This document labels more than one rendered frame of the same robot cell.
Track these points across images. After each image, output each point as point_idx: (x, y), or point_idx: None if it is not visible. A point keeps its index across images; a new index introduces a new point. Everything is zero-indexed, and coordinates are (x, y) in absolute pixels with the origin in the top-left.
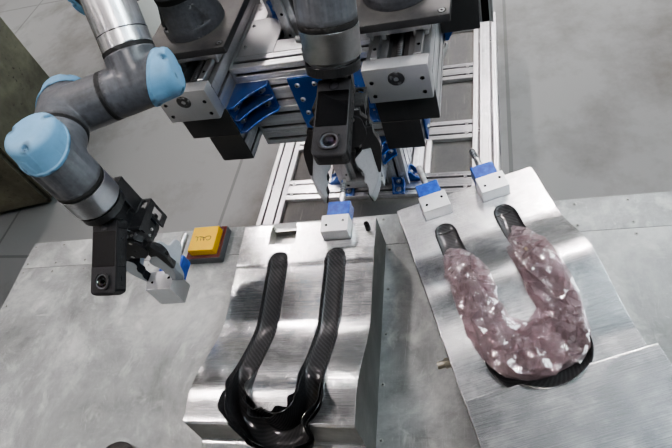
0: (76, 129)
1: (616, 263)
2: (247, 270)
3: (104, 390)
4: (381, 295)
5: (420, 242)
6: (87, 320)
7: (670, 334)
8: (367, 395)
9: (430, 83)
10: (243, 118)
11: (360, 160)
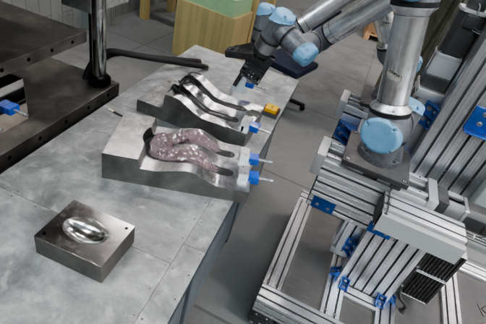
0: None
1: (184, 204)
2: (243, 103)
3: (224, 82)
4: (216, 138)
5: (229, 147)
6: None
7: (144, 199)
8: (176, 111)
9: (312, 163)
10: (340, 132)
11: None
